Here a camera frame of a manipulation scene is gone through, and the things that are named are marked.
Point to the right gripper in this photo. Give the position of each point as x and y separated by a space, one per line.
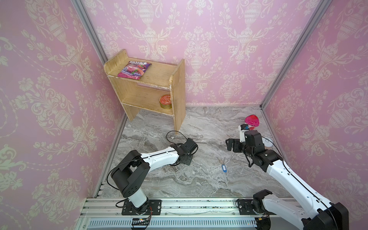
237 145

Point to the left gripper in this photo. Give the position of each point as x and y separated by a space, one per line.
188 162

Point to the key with blue tag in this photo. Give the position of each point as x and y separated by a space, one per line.
223 166

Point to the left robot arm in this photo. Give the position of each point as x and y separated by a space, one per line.
131 172

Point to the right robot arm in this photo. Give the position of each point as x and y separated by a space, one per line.
315 212

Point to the pink lid cup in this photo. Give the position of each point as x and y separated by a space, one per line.
252 121

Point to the white round container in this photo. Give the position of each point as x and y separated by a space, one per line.
268 143

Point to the red lid tin can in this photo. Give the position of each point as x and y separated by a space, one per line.
165 102

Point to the wooden shelf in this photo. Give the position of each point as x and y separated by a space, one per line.
160 79

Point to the purple snack packet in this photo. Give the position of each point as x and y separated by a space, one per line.
134 70

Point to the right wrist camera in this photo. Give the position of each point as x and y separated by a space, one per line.
242 129

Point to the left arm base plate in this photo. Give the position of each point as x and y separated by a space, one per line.
150 207

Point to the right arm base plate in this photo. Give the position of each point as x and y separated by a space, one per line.
245 206

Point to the perforated cable tray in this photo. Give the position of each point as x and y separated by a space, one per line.
172 223

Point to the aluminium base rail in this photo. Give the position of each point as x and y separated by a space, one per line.
223 206

